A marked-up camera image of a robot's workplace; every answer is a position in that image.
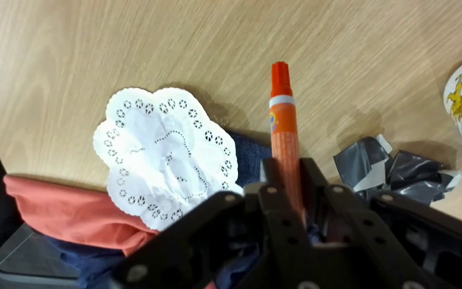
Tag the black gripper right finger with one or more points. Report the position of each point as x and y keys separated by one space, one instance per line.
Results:
x=402 y=245

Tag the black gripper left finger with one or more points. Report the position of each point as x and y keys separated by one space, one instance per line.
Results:
x=229 y=242

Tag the orange marker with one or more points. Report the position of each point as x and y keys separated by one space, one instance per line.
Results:
x=284 y=136

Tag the crumpled grey tape piece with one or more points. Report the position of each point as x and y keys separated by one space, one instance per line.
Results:
x=367 y=168

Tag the white paper doily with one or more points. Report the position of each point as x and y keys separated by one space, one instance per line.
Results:
x=163 y=155

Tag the orange cloth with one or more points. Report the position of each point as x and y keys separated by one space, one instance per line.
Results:
x=75 y=216

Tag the round wooden table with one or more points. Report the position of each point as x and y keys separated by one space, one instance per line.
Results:
x=358 y=68

